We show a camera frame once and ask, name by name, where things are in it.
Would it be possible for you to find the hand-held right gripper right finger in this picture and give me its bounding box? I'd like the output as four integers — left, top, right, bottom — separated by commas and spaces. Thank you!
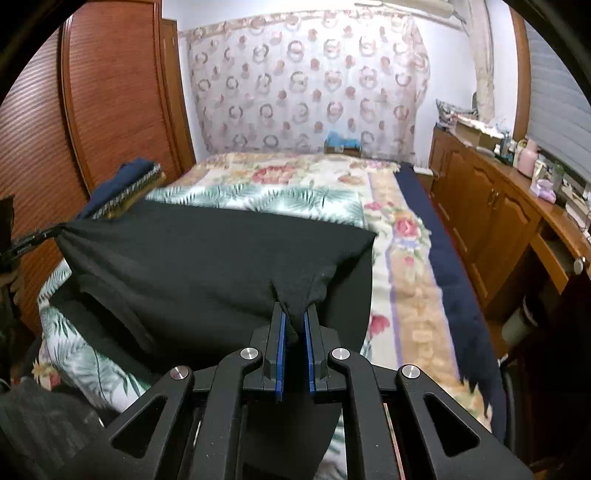
302, 305, 522, 480

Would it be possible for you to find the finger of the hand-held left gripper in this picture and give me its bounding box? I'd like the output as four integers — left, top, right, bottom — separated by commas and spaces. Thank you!
11, 223, 70, 257

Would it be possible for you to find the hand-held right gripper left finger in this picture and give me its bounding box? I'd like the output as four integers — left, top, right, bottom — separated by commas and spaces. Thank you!
92, 302, 287, 480

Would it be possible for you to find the black printed t-shirt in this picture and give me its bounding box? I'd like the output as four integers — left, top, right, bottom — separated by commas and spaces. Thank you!
46, 198, 377, 478

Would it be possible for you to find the navy folded garment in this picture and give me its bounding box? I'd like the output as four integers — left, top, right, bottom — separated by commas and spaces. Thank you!
85, 158, 155, 217

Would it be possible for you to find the mustard yellow folded cloth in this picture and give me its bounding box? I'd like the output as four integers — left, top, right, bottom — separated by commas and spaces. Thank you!
104, 173, 166, 221

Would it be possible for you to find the navy gold-circle patterned folded cloth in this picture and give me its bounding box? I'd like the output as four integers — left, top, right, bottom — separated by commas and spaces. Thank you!
92, 164, 162, 220

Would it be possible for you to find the floral blanket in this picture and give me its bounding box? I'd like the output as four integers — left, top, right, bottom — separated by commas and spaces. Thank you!
166, 152, 495, 480

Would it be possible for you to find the green leaf print sheet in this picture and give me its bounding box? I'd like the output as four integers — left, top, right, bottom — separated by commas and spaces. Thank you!
34, 180, 365, 411

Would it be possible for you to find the navy mattress cover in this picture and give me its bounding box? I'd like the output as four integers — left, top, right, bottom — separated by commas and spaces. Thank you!
397, 164, 509, 444

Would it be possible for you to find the wooden louvered wardrobe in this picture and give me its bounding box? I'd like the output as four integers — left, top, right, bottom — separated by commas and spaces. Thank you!
0, 0, 197, 333

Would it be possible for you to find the dark cloth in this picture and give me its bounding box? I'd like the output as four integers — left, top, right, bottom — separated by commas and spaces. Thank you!
0, 376, 116, 480

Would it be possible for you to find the small cardboard box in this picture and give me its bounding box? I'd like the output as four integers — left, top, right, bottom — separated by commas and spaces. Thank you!
324, 142, 363, 158

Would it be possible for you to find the grey trash bin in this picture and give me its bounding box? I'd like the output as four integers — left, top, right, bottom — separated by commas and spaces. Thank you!
501, 307, 539, 354

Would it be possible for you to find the wooden cabinet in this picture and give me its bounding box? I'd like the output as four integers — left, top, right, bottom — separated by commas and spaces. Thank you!
429, 127, 591, 462

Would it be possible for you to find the circle patterned sheer curtain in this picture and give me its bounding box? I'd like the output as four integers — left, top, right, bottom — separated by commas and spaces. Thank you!
180, 11, 430, 160

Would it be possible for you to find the open cardboard box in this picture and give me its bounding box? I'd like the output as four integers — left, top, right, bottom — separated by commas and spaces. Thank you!
455, 114, 502, 147

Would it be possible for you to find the patterned folded fabric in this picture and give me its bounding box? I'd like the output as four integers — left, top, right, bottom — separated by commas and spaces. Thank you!
435, 98, 476, 125

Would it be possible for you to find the pink thermos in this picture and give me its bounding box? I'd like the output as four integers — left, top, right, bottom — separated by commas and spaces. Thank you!
517, 138, 540, 178

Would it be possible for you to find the beige window curtain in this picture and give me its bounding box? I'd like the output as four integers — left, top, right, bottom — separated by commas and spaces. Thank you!
466, 0, 497, 123

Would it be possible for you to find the grey window blind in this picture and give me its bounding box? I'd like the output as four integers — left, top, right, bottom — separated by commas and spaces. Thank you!
524, 23, 591, 185

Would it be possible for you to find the wall air conditioner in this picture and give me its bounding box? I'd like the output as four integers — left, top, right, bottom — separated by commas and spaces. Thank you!
355, 0, 465, 21

